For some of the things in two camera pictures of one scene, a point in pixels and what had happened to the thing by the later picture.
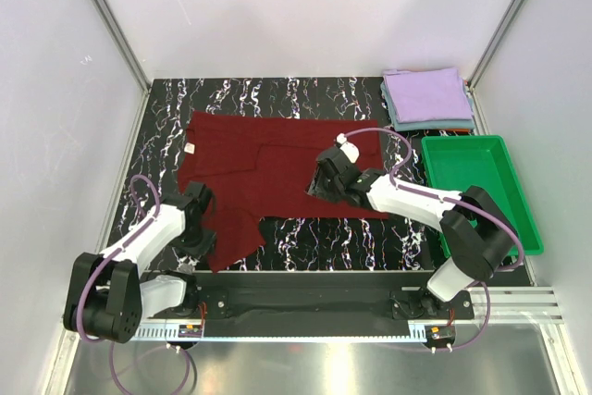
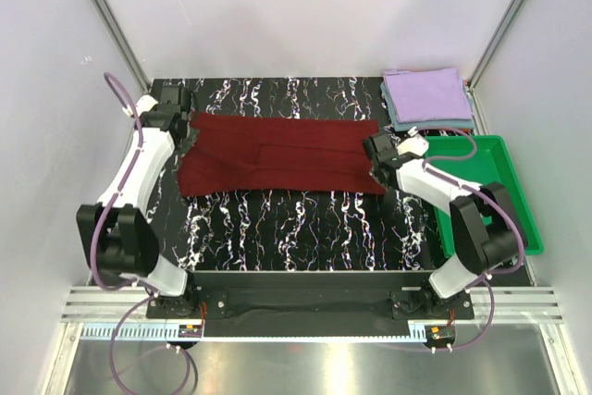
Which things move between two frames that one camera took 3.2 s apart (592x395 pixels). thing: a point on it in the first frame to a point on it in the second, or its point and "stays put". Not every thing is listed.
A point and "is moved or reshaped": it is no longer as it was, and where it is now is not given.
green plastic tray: x=455 y=163 stays put
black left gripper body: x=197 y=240 to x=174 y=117
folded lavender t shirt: x=426 y=95 stays put
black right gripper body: x=324 y=188 to x=376 y=167
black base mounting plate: x=314 y=303 stays put
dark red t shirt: x=260 y=166 is moved or reshaped
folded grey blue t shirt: x=427 y=126 stays put
